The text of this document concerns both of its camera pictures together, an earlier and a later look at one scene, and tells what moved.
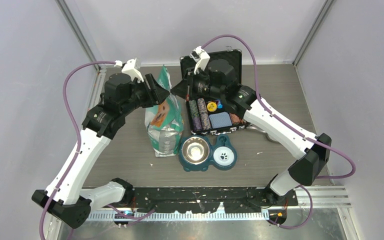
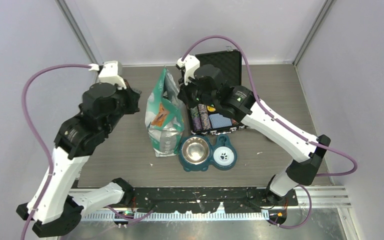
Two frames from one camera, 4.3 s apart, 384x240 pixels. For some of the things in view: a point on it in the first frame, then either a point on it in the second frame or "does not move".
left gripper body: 141,95 → 126,105
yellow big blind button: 211,106 does not move
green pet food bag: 163,122 does not move
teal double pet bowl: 196,152 does not move
